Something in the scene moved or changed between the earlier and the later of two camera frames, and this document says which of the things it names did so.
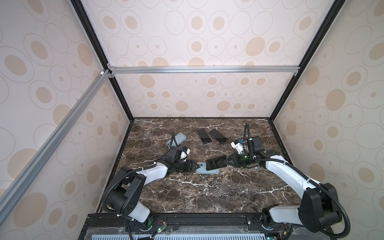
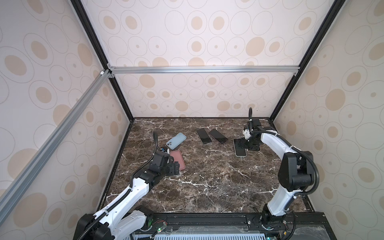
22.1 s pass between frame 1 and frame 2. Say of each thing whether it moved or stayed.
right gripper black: moved
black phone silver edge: moved
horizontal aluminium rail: stayed
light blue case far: stayed
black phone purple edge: stayed
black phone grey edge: stayed
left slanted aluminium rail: stayed
